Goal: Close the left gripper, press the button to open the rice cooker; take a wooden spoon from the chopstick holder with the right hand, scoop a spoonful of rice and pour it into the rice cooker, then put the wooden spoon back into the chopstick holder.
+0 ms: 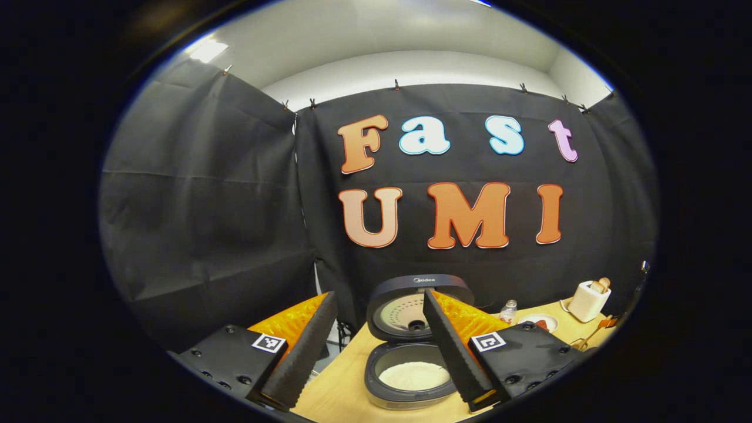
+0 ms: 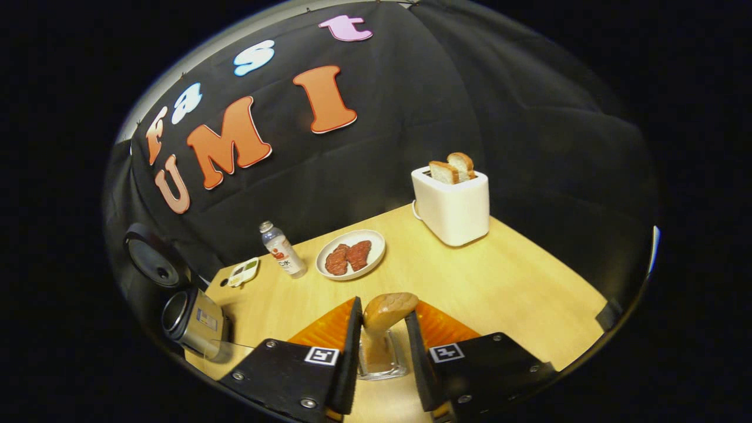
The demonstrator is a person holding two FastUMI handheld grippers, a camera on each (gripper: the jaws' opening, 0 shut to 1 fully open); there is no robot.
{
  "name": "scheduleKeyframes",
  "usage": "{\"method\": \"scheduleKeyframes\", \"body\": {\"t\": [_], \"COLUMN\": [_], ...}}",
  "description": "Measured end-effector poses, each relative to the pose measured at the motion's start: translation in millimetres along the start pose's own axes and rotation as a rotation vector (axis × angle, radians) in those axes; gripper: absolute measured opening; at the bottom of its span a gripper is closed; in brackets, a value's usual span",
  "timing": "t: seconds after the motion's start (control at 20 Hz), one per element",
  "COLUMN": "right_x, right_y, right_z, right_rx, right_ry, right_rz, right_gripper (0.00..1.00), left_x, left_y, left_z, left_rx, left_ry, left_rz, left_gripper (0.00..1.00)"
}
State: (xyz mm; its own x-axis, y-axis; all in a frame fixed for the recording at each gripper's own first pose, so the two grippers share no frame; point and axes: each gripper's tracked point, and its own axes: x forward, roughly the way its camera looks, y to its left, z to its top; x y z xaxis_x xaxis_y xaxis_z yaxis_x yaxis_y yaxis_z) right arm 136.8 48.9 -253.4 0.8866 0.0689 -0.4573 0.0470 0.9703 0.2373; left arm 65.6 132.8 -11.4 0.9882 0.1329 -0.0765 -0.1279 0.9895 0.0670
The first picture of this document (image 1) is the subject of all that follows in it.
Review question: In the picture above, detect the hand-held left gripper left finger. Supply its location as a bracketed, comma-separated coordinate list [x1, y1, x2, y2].
[167, 291, 340, 412]

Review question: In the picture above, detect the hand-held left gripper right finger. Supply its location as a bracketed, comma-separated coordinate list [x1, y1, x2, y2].
[423, 287, 594, 413]

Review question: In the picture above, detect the white rice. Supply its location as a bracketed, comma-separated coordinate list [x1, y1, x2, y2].
[379, 361, 451, 391]

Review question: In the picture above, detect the dark grey rice cooker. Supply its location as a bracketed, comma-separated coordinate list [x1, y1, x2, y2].
[364, 274, 475, 410]

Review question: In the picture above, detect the white round plate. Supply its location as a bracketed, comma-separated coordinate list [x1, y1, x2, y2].
[517, 313, 559, 334]

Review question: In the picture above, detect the white toaster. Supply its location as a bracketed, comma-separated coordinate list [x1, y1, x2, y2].
[568, 280, 612, 323]

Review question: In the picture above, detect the black backdrop cloth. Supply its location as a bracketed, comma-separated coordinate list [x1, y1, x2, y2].
[99, 59, 659, 353]

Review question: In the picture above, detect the ceiling light panel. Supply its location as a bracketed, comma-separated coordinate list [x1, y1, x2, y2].
[188, 38, 230, 64]

